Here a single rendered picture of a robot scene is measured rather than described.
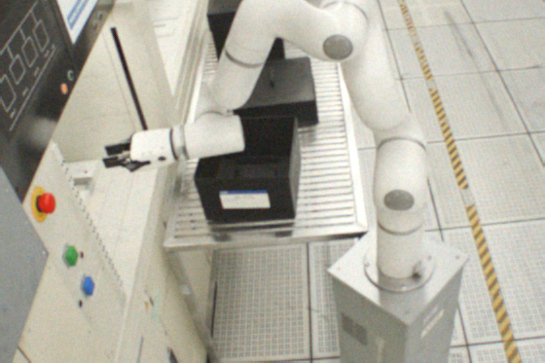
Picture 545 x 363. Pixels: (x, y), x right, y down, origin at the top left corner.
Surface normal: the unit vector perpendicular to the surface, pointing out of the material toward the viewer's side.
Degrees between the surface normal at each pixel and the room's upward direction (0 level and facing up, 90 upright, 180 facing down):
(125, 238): 0
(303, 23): 66
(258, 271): 0
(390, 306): 0
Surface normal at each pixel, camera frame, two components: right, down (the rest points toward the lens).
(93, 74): 0.00, 0.65
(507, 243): -0.13, -0.75
